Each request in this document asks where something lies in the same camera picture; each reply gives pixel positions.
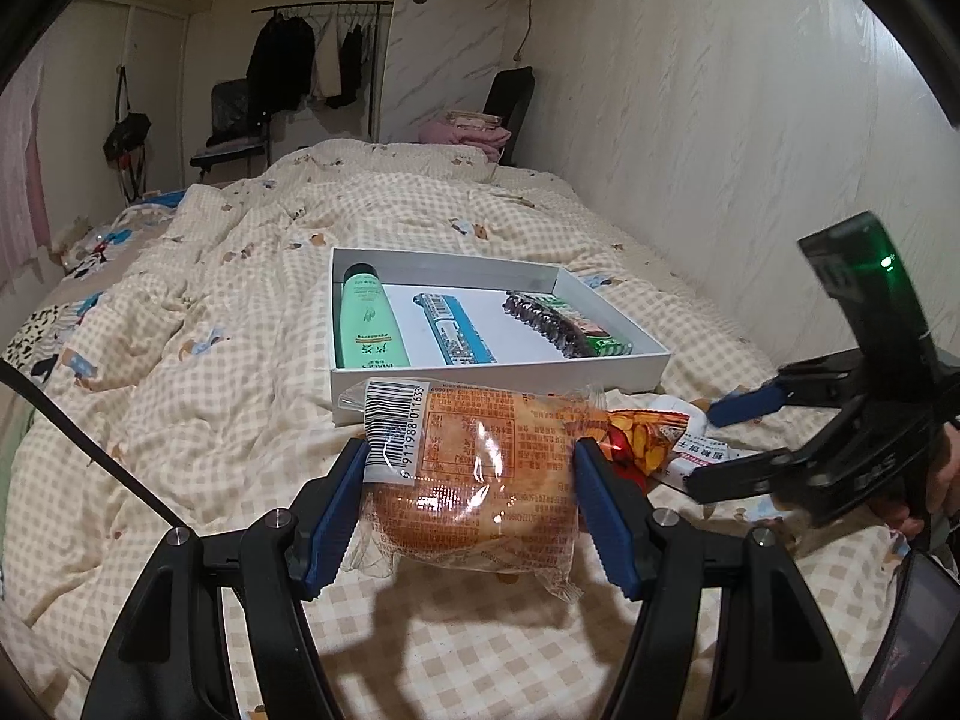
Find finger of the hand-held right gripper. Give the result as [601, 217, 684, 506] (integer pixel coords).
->
[686, 446, 826, 505]
[705, 364, 860, 428]

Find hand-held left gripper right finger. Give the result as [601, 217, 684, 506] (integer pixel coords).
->
[574, 436, 860, 720]

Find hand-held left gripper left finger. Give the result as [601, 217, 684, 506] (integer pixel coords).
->
[79, 439, 372, 720]

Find black and white biscuit packet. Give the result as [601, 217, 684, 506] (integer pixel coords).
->
[649, 431, 758, 496]

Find red and orange chips packet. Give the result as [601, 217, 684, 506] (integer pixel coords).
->
[604, 399, 702, 477]

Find orange bread packet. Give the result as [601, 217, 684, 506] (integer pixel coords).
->
[336, 379, 608, 605]

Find white shallow box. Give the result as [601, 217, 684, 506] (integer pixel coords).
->
[328, 246, 671, 425]

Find person's right hand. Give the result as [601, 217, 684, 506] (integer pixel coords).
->
[874, 420, 960, 537]

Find green snack bar packet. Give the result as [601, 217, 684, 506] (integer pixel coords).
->
[536, 294, 633, 358]

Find green bottle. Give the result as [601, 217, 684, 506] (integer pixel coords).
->
[335, 262, 411, 370]

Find checked bear print quilt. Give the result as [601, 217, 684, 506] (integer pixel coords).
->
[0, 139, 923, 720]

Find cow print cloth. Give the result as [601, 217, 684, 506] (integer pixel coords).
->
[0, 300, 76, 376]

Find black upholstered backrest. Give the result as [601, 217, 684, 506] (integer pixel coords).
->
[480, 66, 536, 167]

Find pink folded blanket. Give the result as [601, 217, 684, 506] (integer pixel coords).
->
[418, 120, 511, 162]

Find black chair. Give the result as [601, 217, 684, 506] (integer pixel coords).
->
[190, 79, 272, 181]

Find black hanging bag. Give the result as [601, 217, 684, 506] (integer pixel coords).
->
[103, 67, 153, 196]

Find white garment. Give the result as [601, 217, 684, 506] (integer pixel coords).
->
[311, 22, 346, 102]

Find dark garment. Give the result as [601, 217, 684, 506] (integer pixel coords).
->
[326, 22, 376, 110]

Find pink lace curtain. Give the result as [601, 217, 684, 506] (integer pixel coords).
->
[0, 52, 57, 293]

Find black jacket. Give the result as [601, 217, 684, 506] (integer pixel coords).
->
[246, 15, 316, 117]

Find black clothes rack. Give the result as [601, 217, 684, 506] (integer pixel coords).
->
[251, 0, 395, 137]

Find black cable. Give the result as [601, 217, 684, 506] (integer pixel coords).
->
[0, 360, 188, 533]

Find air conditioner power cord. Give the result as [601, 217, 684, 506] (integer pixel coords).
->
[512, 0, 535, 62]

